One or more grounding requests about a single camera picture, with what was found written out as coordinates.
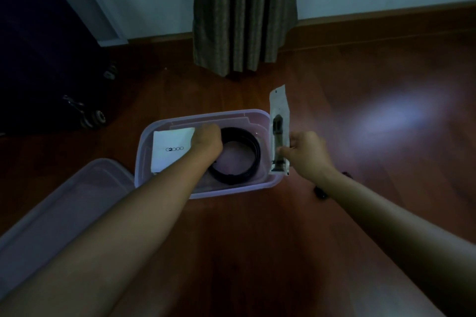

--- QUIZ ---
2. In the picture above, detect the person's right hand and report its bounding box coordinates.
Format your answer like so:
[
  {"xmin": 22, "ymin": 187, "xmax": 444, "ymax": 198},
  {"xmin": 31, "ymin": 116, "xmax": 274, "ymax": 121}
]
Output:
[{"xmin": 277, "ymin": 131, "xmax": 335, "ymax": 182}]

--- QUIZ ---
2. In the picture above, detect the person's left hand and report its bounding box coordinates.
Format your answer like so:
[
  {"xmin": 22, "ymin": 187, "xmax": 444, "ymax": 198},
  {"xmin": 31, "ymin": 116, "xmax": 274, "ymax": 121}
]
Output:
[{"xmin": 190, "ymin": 124, "xmax": 224, "ymax": 161}]

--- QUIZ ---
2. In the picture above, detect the black belt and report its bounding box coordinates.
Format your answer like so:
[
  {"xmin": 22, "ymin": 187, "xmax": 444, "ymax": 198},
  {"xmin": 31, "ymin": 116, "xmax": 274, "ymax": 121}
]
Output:
[{"xmin": 208, "ymin": 127, "xmax": 262, "ymax": 186}]

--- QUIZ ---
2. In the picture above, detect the clear packet with black buckle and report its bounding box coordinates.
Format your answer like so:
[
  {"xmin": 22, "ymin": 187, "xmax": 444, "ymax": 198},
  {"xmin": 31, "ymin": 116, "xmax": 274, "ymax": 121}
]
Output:
[{"xmin": 268, "ymin": 84, "xmax": 291, "ymax": 176}]

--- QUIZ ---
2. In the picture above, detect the person's left forearm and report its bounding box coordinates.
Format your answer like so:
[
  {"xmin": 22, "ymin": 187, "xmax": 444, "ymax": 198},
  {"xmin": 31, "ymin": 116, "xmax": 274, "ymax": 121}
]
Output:
[{"xmin": 0, "ymin": 150, "xmax": 217, "ymax": 317}]

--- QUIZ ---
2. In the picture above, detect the person's right forearm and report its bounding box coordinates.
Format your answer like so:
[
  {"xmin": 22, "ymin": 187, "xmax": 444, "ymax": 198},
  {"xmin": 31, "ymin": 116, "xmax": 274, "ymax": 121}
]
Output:
[{"xmin": 311, "ymin": 167, "xmax": 476, "ymax": 317}]

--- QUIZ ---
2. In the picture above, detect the white paper card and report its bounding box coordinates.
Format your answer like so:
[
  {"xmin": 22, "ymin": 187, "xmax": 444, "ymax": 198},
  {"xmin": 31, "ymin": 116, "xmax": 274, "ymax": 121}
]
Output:
[{"xmin": 150, "ymin": 127, "xmax": 196, "ymax": 175}]

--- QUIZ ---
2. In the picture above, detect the small black object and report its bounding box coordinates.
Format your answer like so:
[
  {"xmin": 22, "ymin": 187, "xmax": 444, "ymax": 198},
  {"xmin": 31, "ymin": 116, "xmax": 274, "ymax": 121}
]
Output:
[{"xmin": 313, "ymin": 171, "xmax": 353, "ymax": 201}]

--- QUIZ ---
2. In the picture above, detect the clear plastic storage box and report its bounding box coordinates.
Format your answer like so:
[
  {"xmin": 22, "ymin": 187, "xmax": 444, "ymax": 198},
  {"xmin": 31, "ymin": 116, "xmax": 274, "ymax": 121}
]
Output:
[{"xmin": 134, "ymin": 109, "xmax": 285, "ymax": 200}]

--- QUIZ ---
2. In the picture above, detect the grey-green curtain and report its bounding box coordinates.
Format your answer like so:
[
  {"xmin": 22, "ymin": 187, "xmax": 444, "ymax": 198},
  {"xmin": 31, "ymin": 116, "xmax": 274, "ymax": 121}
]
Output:
[{"xmin": 192, "ymin": 0, "xmax": 301, "ymax": 78}]

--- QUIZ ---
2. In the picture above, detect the clear plastic box lid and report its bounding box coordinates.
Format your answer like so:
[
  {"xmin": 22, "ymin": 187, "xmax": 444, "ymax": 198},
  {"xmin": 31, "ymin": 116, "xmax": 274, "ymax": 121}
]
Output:
[{"xmin": 0, "ymin": 158, "xmax": 135, "ymax": 300}]

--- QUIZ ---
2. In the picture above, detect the dark wheeled suitcase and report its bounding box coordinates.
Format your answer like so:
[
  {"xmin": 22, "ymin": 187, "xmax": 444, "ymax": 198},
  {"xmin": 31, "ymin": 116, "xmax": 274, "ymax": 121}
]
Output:
[{"xmin": 0, "ymin": 0, "xmax": 120, "ymax": 136}]

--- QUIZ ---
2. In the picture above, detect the white door frame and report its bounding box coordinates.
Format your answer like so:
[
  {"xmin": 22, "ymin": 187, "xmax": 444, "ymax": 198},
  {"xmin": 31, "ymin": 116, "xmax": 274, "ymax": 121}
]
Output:
[{"xmin": 36, "ymin": 0, "xmax": 129, "ymax": 48}]

